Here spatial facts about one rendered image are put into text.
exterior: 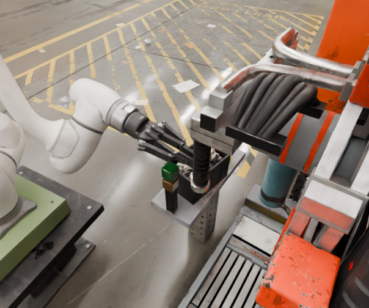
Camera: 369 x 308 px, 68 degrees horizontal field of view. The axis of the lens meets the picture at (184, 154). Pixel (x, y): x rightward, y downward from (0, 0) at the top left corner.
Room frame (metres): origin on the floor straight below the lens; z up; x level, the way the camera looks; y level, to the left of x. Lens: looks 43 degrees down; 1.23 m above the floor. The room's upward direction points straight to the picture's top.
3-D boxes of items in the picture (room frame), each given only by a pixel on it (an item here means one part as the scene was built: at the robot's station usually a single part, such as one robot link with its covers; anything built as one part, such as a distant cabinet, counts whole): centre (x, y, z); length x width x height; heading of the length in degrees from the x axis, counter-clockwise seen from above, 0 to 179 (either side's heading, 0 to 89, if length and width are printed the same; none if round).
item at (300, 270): (0.16, -0.15, 0.85); 0.09 x 0.08 x 0.07; 146
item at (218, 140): (0.39, -0.06, 0.93); 0.09 x 0.05 x 0.05; 56
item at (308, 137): (0.46, -0.27, 0.85); 0.21 x 0.14 x 0.14; 56
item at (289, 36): (0.57, -0.28, 1.03); 0.19 x 0.18 x 0.11; 56
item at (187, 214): (0.72, -0.07, 0.44); 0.43 x 0.17 x 0.03; 146
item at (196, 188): (0.41, -0.04, 0.83); 0.04 x 0.04 x 0.16
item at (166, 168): (0.56, 0.04, 0.64); 0.04 x 0.04 x 0.04; 56
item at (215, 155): (0.69, -0.05, 0.51); 0.20 x 0.14 x 0.13; 136
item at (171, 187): (0.56, 0.04, 0.59); 0.04 x 0.04 x 0.04; 56
